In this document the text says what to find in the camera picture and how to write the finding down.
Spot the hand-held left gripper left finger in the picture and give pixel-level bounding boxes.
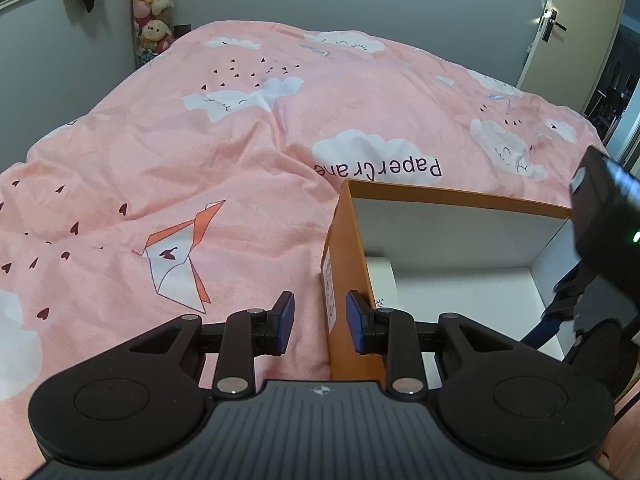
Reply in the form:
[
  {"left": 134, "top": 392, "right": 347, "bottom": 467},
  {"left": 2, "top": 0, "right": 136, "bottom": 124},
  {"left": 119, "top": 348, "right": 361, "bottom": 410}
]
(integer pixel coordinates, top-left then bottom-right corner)
[{"left": 129, "top": 291, "right": 296, "bottom": 397}]

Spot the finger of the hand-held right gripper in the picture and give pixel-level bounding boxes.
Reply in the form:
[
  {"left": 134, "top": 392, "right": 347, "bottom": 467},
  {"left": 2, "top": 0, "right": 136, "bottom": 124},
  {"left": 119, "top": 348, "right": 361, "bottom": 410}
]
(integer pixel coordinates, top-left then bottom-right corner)
[{"left": 520, "top": 270, "right": 583, "bottom": 348}]

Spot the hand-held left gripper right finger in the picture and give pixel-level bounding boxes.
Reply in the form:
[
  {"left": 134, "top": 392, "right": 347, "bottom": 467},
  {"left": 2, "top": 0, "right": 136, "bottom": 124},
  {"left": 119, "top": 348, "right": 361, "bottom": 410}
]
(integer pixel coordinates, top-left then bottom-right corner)
[{"left": 346, "top": 290, "right": 516, "bottom": 396}]

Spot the orange cardboard box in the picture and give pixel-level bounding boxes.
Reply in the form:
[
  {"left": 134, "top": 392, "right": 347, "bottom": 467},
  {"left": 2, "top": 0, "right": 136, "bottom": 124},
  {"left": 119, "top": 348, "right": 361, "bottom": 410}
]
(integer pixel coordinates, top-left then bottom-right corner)
[{"left": 320, "top": 179, "right": 583, "bottom": 383}]

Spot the pink printed duvet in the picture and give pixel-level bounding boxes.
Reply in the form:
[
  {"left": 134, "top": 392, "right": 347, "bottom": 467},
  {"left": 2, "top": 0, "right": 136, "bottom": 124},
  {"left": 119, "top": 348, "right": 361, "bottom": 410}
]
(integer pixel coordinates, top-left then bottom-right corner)
[{"left": 0, "top": 20, "right": 610, "bottom": 466}]

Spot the cream door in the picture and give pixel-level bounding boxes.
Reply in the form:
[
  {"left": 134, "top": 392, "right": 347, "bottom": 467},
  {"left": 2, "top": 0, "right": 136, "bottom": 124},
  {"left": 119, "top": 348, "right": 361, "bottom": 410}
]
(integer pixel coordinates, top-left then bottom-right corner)
[{"left": 515, "top": 0, "right": 632, "bottom": 111}]

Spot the cream dog plush toy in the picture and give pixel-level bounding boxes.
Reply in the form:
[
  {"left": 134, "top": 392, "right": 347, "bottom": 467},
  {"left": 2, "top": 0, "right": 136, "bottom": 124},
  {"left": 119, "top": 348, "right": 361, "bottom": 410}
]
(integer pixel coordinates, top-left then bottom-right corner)
[{"left": 137, "top": 19, "right": 174, "bottom": 55}]

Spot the pink plush toy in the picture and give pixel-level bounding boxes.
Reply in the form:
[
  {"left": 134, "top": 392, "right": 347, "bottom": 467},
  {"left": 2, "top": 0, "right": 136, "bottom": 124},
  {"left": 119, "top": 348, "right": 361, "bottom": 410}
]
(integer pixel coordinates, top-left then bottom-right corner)
[{"left": 133, "top": 0, "right": 171, "bottom": 20}]

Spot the metal door handle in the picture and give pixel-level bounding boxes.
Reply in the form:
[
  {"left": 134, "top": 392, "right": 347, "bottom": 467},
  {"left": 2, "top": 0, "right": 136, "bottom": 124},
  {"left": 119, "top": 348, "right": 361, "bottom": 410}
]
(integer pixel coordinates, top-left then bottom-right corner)
[{"left": 537, "top": 8, "right": 569, "bottom": 44}]

